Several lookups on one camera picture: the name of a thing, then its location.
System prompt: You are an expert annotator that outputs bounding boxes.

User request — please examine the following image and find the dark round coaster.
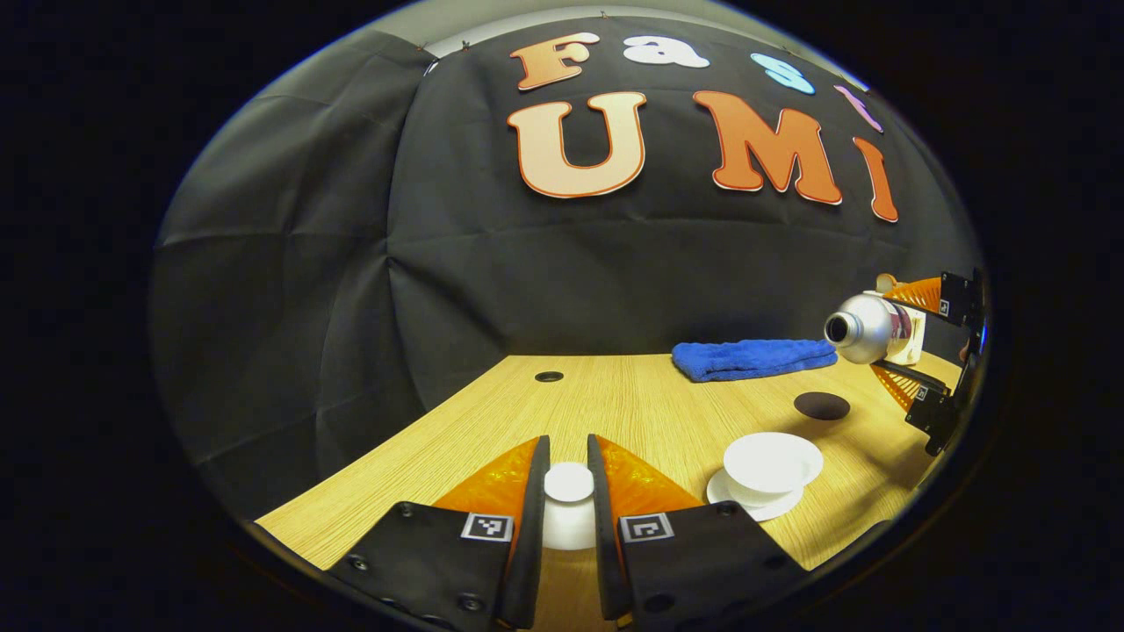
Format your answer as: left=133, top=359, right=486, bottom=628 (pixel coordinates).
left=794, top=391, right=852, bottom=421

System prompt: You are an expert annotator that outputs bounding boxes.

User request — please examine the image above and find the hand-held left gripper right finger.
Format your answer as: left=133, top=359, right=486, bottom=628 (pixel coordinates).
left=587, top=433, right=809, bottom=628

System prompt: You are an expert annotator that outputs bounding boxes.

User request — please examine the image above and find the white toaster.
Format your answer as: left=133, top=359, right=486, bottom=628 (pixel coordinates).
left=865, top=290, right=927, bottom=366

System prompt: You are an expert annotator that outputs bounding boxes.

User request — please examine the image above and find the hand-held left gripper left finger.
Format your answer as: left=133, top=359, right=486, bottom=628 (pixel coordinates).
left=329, top=434, right=551, bottom=631

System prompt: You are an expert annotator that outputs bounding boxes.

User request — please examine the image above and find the blue towel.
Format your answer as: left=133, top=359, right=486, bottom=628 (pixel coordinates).
left=672, top=339, right=839, bottom=384

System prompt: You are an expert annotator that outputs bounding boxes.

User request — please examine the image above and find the white teacup lid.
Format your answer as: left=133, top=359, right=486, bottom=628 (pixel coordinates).
left=542, top=462, right=598, bottom=551

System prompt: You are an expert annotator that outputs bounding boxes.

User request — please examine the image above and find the white teacup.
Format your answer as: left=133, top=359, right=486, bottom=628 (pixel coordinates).
left=723, top=432, right=825, bottom=507

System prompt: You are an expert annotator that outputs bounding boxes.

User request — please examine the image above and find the white saucer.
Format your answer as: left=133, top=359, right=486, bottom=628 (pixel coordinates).
left=707, top=468, right=804, bottom=523

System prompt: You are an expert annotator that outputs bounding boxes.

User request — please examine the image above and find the silver water bottle red label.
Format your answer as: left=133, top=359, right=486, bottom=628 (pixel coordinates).
left=824, top=293, right=914, bottom=365

